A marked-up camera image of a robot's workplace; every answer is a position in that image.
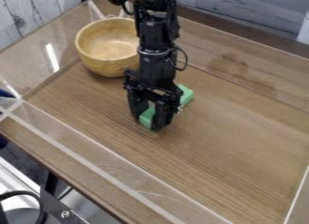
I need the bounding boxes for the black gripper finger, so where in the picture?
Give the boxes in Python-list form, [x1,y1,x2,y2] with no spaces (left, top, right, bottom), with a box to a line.
[151,100,176,131]
[128,90,148,121]

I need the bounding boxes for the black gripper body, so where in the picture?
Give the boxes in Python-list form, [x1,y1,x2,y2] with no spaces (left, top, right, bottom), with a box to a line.
[124,50,183,110]

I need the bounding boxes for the green rectangular block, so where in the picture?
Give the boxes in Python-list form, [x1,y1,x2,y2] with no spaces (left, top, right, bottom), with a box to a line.
[139,84,193,129]

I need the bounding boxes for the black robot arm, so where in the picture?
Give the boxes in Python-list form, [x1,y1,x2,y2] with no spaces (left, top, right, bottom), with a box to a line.
[108,0,183,131]

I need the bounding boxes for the brown wooden bowl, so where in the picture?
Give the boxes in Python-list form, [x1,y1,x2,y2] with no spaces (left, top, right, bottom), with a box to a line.
[74,17,139,78]

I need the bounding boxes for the clear acrylic tray walls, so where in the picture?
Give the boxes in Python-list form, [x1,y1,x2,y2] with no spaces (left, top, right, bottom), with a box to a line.
[0,0,309,224]

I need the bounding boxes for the blue object at left edge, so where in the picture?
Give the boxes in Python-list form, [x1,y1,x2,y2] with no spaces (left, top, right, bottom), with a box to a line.
[0,89,14,98]

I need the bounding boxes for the black table leg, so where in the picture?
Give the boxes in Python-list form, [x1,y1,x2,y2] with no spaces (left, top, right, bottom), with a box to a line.
[44,173,58,196]

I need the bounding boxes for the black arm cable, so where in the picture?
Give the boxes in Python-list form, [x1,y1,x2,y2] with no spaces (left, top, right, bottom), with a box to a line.
[165,45,189,72]

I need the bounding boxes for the black metal bracket with screw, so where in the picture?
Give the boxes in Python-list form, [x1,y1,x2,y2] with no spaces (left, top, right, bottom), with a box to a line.
[40,190,90,224]

